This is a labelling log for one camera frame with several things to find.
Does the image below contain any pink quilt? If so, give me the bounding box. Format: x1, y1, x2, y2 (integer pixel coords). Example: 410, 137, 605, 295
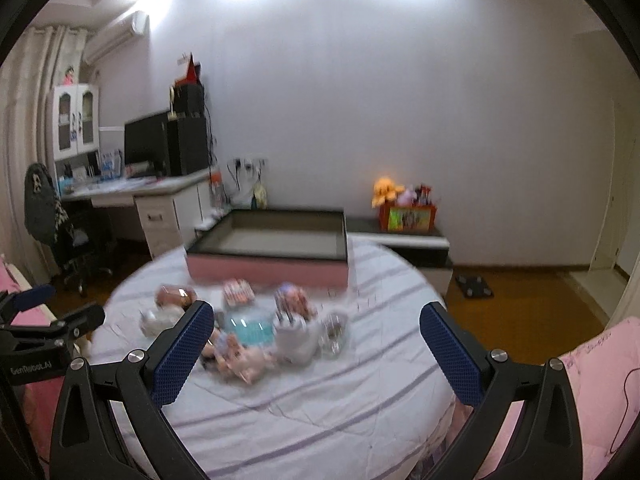
449, 315, 640, 480

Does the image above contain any white astronaut figurine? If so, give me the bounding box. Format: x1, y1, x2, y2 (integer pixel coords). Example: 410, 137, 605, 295
140, 306, 184, 338

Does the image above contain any orange cap water bottle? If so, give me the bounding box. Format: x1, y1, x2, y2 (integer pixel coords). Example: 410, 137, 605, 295
209, 171, 224, 209

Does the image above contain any red toy storage box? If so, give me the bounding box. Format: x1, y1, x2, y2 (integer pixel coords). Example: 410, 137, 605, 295
378, 203, 437, 233

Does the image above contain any beige curtain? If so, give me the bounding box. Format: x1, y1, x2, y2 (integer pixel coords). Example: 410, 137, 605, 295
1, 25, 88, 282

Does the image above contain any pink pig doll figurine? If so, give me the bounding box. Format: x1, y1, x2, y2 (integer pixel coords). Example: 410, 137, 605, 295
201, 328, 276, 385

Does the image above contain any pink black storage box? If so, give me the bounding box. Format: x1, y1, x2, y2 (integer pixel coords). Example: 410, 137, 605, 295
186, 208, 349, 289

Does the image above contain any black bathroom scale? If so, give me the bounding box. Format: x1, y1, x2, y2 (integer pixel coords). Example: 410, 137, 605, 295
454, 274, 494, 299

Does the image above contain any doll on cabinet top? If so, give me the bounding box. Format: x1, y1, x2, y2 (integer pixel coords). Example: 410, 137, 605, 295
62, 66, 76, 86

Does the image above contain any red triangular flag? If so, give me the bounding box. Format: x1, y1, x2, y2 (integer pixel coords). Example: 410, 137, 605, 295
175, 54, 201, 87

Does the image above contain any blue face mask pack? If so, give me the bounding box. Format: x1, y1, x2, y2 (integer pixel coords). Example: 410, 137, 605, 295
224, 311, 273, 347

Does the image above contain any black computer tower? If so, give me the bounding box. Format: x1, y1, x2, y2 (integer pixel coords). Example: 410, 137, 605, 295
166, 117, 209, 177

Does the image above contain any pink striped small box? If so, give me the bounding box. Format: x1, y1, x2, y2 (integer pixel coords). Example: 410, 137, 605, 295
222, 278, 255, 308

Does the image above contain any purple plush toy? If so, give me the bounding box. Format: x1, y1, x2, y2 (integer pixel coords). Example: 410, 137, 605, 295
396, 186, 416, 207

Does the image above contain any white desk with drawers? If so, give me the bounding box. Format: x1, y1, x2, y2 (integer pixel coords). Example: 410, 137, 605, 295
62, 169, 212, 259

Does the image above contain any white glass door cabinet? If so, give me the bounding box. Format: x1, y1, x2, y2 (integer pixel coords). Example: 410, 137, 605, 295
48, 84, 100, 162

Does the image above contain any clear plastic jar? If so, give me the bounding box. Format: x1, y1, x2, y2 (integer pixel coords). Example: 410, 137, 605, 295
319, 311, 348, 358

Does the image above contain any wall power outlet strip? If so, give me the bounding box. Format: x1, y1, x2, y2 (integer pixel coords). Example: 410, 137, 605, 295
232, 157, 268, 171

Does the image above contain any white air conditioner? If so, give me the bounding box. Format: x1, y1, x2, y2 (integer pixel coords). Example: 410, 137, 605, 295
82, 11, 149, 65

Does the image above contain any brown bread toy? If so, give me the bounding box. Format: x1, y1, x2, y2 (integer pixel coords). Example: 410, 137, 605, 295
155, 285, 198, 310

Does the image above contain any orange octopus plush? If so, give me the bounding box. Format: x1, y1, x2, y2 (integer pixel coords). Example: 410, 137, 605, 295
371, 177, 405, 208

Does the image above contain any yellow blue snack bag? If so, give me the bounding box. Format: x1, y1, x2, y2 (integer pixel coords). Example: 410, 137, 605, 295
250, 182, 268, 209

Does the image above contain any black office chair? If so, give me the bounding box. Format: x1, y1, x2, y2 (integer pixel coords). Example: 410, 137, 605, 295
24, 162, 113, 298

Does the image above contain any black speaker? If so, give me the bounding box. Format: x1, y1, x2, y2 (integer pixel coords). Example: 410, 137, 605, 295
171, 82, 204, 116

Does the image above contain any black computer monitor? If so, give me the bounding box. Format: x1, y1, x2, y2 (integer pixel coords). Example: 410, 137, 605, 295
124, 110, 170, 177

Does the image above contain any striped white table cloth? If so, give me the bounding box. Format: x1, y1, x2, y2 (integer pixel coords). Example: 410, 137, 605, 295
88, 236, 459, 480

